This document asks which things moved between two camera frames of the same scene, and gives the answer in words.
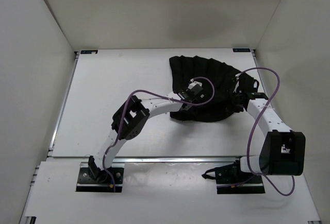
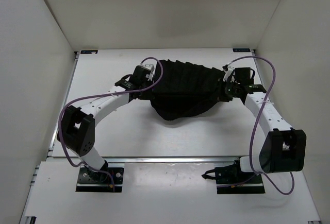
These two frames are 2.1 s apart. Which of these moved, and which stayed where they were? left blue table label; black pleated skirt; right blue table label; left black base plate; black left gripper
Moved: black pleated skirt; black left gripper
Stayed: left blue table label; right blue table label; left black base plate
